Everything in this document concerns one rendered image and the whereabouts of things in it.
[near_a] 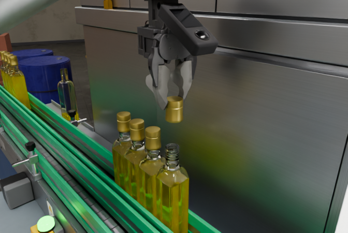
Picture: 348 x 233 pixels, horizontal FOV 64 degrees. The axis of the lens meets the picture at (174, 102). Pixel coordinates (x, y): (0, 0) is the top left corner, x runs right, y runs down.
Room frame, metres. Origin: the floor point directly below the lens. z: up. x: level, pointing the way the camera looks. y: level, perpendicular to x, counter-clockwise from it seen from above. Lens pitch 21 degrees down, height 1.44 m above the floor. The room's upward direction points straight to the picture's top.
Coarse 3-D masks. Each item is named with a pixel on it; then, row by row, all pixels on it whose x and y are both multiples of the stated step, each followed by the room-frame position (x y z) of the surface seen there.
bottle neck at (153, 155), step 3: (147, 150) 0.55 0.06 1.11; (150, 150) 0.54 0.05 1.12; (156, 150) 0.54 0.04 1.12; (159, 150) 0.55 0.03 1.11; (150, 153) 0.54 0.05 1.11; (153, 153) 0.54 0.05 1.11; (156, 153) 0.54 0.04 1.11; (159, 153) 0.55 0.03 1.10; (147, 156) 0.55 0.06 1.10; (150, 156) 0.54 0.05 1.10; (153, 156) 0.54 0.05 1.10; (156, 156) 0.54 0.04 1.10; (159, 156) 0.55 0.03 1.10
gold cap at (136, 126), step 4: (132, 120) 0.60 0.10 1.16; (136, 120) 0.60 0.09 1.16; (140, 120) 0.60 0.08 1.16; (132, 124) 0.58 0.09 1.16; (136, 124) 0.58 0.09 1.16; (140, 124) 0.58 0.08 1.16; (132, 128) 0.58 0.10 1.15; (136, 128) 0.57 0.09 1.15; (140, 128) 0.58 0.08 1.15; (132, 132) 0.58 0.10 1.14; (136, 132) 0.57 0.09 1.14; (140, 132) 0.58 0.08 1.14; (132, 136) 0.58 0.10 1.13; (136, 136) 0.57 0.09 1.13; (140, 136) 0.58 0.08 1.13; (144, 136) 0.59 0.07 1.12; (136, 140) 0.57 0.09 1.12; (140, 140) 0.58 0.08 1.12
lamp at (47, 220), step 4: (44, 216) 0.62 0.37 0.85; (48, 216) 0.62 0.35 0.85; (40, 220) 0.61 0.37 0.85; (44, 220) 0.60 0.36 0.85; (48, 220) 0.61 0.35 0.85; (52, 220) 0.61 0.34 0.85; (40, 224) 0.59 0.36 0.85; (44, 224) 0.59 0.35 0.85; (48, 224) 0.60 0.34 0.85; (52, 224) 0.60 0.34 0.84; (40, 228) 0.59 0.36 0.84; (44, 228) 0.59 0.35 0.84; (48, 228) 0.59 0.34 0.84; (52, 228) 0.60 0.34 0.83; (40, 232) 0.59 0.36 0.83; (44, 232) 0.59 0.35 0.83; (48, 232) 0.59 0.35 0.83
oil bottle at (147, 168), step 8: (144, 160) 0.54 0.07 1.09; (152, 160) 0.53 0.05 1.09; (160, 160) 0.54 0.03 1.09; (144, 168) 0.53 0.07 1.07; (152, 168) 0.52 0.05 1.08; (144, 176) 0.53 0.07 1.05; (152, 176) 0.51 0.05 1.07; (144, 184) 0.53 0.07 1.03; (152, 184) 0.51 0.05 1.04; (144, 192) 0.53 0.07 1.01; (152, 192) 0.51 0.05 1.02; (144, 200) 0.53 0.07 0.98; (152, 200) 0.51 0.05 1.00; (152, 208) 0.51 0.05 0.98
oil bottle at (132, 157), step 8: (128, 152) 0.58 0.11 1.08; (136, 152) 0.57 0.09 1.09; (144, 152) 0.58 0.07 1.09; (128, 160) 0.57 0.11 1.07; (136, 160) 0.56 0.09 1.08; (128, 168) 0.58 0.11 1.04; (136, 168) 0.56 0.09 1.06; (128, 176) 0.58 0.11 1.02; (136, 176) 0.56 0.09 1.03; (128, 184) 0.58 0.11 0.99; (136, 184) 0.56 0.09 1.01; (128, 192) 0.58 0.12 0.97; (136, 192) 0.56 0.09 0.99; (136, 200) 0.56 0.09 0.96
